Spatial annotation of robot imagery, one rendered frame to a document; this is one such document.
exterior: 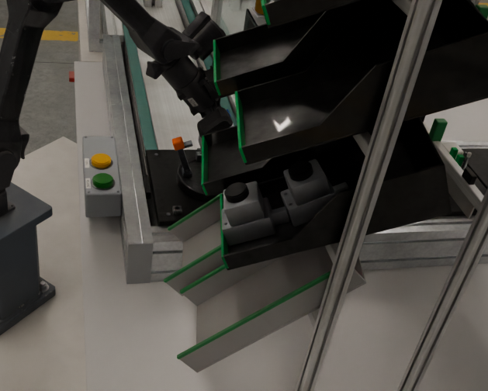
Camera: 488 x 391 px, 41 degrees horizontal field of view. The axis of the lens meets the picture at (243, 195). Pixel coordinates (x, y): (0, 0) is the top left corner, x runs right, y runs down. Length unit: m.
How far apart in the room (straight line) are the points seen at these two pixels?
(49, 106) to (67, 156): 1.92
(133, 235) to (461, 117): 1.19
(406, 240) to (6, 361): 0.79
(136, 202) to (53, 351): 0.33
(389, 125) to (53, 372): 0.69
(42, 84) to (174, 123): 2.14
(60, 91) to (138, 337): 2.58
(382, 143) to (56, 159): 1.02
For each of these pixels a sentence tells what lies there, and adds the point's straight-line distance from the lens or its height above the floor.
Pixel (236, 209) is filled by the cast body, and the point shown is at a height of 1.25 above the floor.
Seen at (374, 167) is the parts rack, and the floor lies 1.38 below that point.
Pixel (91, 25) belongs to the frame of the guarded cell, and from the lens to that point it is 2.03.
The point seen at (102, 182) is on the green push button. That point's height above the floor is 0.97.
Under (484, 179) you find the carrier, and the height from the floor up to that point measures 0.97.
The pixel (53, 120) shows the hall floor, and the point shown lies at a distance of 3.38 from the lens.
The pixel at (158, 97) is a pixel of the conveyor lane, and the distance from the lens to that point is 1.73.
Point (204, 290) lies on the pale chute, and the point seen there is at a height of 1.03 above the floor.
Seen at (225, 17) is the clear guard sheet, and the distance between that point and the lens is 1.88.
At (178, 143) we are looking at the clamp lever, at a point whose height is 1.07.
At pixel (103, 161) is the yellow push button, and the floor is 0.97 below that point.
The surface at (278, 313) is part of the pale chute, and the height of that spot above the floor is 1.12.
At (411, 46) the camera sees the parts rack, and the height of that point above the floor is 1.52.
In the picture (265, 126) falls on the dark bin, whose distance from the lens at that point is 0.77.
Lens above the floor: 1.75
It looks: 36 degrees down
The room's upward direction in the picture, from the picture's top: 10 degrees clockwise
